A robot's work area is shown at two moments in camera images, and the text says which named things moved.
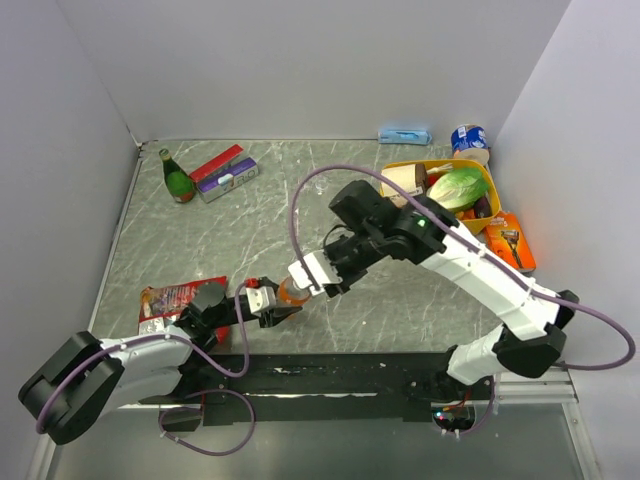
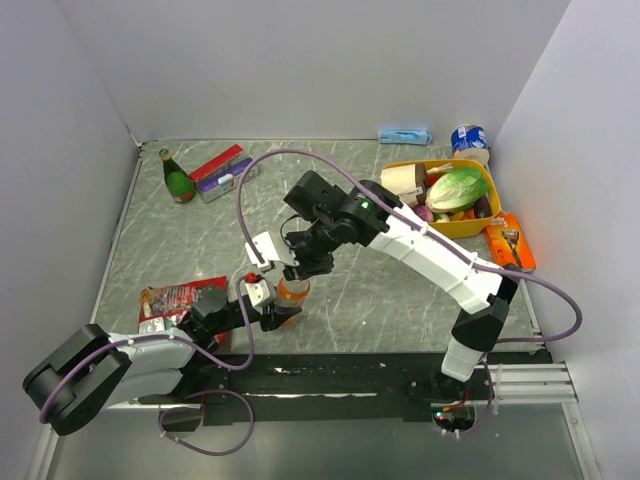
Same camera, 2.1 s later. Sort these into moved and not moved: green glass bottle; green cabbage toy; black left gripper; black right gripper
Moved: black right gripper
Not moved: green glass bottle; black left gripper; green cabbage toy
